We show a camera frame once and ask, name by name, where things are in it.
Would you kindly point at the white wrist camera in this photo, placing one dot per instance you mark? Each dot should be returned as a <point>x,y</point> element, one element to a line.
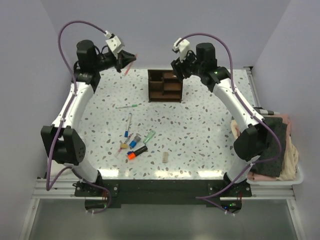
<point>114,43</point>
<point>181,47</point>

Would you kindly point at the white laundry tray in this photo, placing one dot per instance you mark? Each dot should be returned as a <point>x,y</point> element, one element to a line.
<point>275,181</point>

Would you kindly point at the aluminium frame rail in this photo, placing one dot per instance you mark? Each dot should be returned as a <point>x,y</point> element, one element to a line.
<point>70,188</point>

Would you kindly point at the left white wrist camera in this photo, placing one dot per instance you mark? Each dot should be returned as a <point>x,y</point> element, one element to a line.
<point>114,43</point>

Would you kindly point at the orange pink pen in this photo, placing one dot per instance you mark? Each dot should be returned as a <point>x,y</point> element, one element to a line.
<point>130,66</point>

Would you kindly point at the beige eraser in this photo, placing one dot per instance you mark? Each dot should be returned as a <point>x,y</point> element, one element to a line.
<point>165,157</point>

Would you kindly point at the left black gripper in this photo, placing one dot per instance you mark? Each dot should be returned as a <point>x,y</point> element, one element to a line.
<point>124,58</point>

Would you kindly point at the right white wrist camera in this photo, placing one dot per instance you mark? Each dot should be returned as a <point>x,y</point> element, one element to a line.
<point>181,47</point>

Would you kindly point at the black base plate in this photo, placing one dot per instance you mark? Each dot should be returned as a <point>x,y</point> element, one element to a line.
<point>115,193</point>

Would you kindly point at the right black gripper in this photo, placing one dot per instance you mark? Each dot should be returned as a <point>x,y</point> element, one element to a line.
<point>178,66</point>

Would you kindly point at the blue capped white marker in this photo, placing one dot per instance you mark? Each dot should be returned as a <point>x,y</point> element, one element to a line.
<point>126,133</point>

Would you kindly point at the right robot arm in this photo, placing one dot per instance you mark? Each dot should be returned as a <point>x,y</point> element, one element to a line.
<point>218,81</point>

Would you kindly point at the green transparent tube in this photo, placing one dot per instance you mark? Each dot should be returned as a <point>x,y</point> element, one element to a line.
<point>149,136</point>

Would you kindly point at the dark grey dotted cloth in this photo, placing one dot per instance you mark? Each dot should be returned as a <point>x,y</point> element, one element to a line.
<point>273,168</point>

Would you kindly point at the black white striped cloth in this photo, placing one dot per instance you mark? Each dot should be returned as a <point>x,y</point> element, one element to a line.
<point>265,112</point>

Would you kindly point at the green capped pen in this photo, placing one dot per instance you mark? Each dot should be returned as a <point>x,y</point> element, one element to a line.
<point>126,106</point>

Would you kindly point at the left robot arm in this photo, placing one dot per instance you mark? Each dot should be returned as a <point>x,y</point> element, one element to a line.
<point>61,139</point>

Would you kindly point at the brown wooden desk organizer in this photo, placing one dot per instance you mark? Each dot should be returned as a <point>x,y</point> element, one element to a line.
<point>164,86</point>

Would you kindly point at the red pen clear cap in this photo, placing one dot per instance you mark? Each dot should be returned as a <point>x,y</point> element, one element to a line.
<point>126,141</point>

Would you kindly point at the black orange marker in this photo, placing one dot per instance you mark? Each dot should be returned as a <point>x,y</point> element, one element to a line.
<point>137,152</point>

